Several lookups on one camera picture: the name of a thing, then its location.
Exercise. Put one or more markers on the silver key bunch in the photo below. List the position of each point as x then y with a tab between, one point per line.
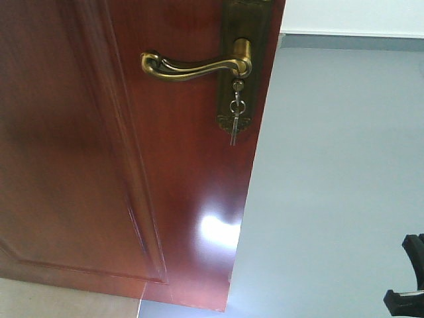
237	107

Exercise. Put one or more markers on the brass door handle lever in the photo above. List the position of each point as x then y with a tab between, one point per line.
238	63

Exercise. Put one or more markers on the plywood base board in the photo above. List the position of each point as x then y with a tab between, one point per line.
25	299

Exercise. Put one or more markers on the brown wooden door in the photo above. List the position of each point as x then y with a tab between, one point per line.
112	180

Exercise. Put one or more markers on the brass handle backplate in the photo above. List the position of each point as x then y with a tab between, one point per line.
249	20

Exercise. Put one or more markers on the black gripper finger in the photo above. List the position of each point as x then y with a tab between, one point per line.
408	304
413	246

